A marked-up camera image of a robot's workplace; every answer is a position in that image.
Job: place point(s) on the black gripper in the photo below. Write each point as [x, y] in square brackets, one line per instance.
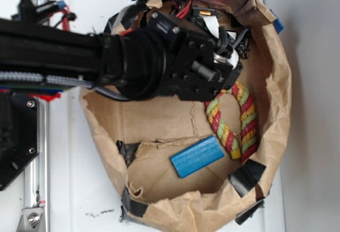
[193, 69]

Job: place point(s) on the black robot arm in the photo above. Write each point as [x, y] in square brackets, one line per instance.
[38, 58]

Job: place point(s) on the blue wooden block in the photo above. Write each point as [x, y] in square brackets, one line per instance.
[197, 156]

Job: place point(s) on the brown paper bag tray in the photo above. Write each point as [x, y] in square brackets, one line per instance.
[136, 139]

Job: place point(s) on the white plastic board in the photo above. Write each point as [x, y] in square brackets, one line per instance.
[81, 196]

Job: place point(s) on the multicolour rope toy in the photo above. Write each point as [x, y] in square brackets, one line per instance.
[247, 146]

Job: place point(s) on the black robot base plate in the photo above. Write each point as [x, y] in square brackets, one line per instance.
[19, 135]

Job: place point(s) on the aluminium frame rail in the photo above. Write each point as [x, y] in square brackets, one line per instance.
[35, 214]

